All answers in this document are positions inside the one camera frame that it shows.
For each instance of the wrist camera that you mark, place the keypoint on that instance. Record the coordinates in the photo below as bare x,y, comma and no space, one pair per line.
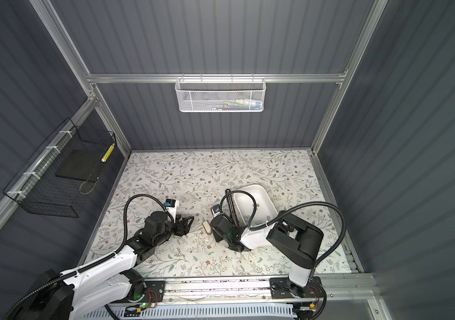
171,206
216,210

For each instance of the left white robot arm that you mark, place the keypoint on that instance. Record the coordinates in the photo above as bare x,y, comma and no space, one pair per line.
76,292

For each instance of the black foam pad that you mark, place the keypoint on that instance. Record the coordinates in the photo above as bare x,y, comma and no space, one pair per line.
82,166

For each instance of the yellow marker pen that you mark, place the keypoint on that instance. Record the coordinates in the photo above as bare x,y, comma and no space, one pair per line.
108,153

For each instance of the white wire mesh basket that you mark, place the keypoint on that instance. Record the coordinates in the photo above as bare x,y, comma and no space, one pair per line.
221,94

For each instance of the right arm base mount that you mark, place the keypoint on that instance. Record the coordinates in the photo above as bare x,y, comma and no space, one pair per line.
283,288

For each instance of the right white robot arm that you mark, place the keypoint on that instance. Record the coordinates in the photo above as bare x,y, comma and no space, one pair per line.
292,236

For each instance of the black wire basket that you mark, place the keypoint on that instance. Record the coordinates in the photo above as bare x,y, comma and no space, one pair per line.
60,180

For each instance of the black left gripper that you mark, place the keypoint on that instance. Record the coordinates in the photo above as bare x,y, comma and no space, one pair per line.
182,226

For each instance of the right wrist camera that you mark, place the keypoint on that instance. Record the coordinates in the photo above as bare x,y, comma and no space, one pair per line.
216,210

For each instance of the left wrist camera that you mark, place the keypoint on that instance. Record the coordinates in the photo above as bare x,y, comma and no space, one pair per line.
171,206

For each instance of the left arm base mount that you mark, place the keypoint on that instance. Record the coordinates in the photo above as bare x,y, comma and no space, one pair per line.
145,295

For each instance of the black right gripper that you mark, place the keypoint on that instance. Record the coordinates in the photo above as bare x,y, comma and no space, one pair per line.
217,238

